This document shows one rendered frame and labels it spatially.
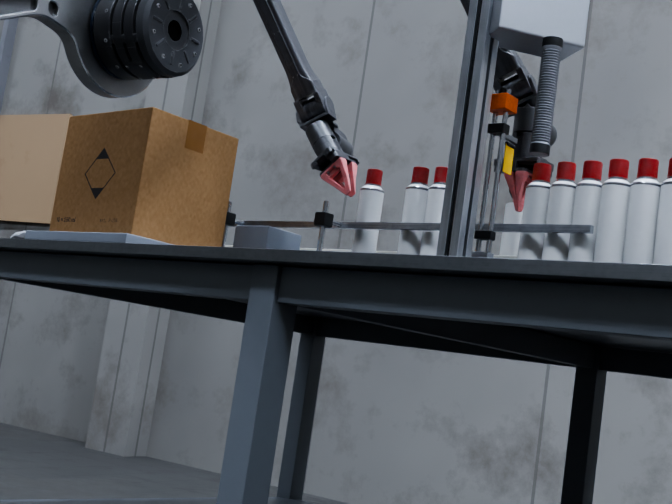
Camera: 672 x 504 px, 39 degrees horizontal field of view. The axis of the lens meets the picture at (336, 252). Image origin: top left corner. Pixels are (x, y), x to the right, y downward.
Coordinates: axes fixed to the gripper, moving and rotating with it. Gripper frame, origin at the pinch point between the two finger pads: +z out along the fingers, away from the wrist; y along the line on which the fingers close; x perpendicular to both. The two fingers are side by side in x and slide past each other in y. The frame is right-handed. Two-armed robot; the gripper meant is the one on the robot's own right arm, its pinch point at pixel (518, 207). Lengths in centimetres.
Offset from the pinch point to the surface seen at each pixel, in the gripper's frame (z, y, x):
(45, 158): -73, 457, -174
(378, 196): -1.2, 30.3, 6.3
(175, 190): 4, 59, 37
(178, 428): 82, 317, -200
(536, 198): 0.2, -8.3, 8.2
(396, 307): 26, -10, 49
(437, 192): -1.4, 14.1, 7.9
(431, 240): 8.3, 14.1, 8.0
